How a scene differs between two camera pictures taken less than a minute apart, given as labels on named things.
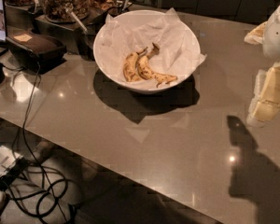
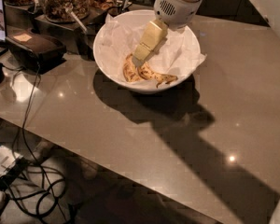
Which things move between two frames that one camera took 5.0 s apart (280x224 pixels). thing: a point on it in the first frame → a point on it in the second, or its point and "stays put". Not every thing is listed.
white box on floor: x=0 y=161 stays put
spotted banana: x=146 y=72 stays put
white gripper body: x=277 y=35 → x=176 y=10
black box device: x=35 y=51 stays put
